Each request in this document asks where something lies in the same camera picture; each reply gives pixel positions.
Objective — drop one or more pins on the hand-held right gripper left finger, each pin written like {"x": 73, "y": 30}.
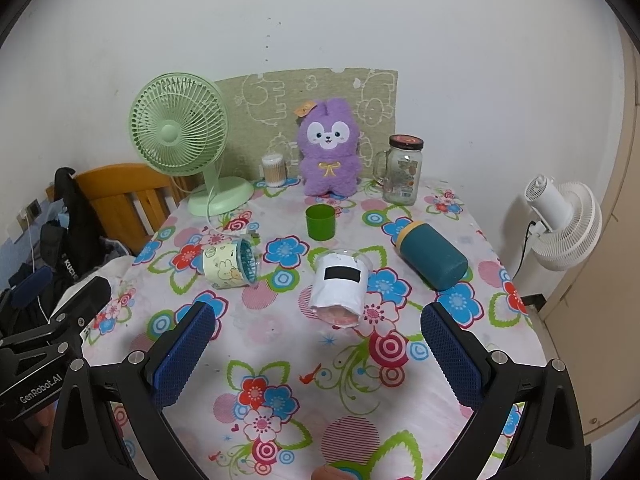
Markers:
{"x": 184, "y": 355}

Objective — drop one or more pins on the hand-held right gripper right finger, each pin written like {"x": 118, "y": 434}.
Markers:
{"x": 450, "y": 357}

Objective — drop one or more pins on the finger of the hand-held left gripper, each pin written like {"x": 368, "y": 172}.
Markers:
{"x": 82, "y": 292}

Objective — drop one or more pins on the cartoon printed cup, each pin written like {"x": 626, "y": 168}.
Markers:
{"x": 225, "y": 267}

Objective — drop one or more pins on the clear plastic cup white sleeve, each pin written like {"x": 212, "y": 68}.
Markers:
{"x": 340, "y": 290}

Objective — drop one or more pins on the small green cup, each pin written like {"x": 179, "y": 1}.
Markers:
{"x": 320, "y": 225}

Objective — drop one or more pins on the white cloth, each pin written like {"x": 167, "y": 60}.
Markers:
{"x": 114, "y": 271}

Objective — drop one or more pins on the dark blue pouch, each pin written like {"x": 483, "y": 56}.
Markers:
{"x": 31, "y": 285}

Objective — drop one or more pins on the black bag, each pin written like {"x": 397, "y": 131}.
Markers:
{"x": 75, "y": 240}

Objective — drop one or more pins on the wooden chair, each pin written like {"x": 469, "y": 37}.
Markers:
{"x": 115, "y": 200}

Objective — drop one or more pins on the teal bottle yellow rim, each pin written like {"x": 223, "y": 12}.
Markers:
{"x": 432, "y": 257}

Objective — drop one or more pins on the floral tablecloth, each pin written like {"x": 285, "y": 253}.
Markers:
{"x": 300, "y": 355}

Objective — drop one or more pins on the white clip fan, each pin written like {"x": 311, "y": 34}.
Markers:
{"x": 565, "y": 225}

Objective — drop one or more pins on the green desk fan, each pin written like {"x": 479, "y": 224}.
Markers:
{"x": 170, "y": 132}

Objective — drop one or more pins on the glass jar mug with lid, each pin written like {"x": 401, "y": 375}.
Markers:
{"x": 402, "y": 175}

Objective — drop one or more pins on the beige wooden door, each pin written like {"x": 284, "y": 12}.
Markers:
{"x": 615, "y": 260}

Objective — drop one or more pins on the cotton swab container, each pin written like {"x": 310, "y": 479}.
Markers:
{"x": 274, "y": 170}

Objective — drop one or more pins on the purple plush toy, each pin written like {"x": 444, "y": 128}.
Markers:
{"x": 327, "y": 170}

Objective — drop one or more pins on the green elephant printed mat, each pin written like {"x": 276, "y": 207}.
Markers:
{"x": 270, "y": 100}

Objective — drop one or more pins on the wall socket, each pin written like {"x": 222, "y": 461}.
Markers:
{"x": 29, "y": 211}

